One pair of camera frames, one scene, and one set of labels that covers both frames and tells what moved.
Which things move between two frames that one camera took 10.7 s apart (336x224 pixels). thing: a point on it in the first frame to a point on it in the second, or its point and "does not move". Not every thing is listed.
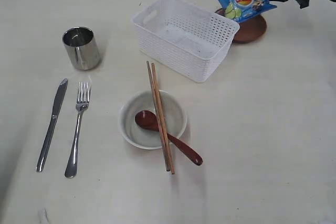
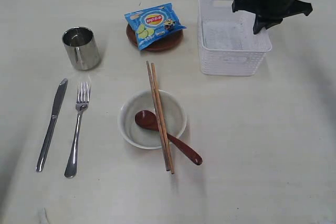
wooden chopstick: x=163 y=118 does not move
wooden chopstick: x=155 y=104 does not move
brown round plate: x=250 y=29 to x=166 y=42
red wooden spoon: x=148 y=119 does not move
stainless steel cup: x=82 y=47 does not move
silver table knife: x=60 y=98 does not move
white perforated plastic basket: x=182 y=36 to x=227 y=44
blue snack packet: x=238 y=1 to x=150 y=25
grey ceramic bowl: x=175 y=115 does not move
